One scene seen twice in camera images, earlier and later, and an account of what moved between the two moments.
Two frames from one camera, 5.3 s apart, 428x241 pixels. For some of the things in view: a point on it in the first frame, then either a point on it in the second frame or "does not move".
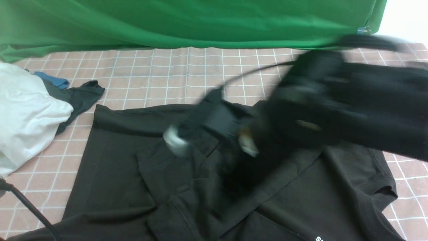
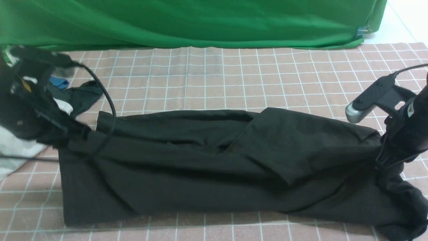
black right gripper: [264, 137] → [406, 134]
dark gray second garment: [78, 96] does not move
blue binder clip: [363, 30] does not move
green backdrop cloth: [31, 28] does not move
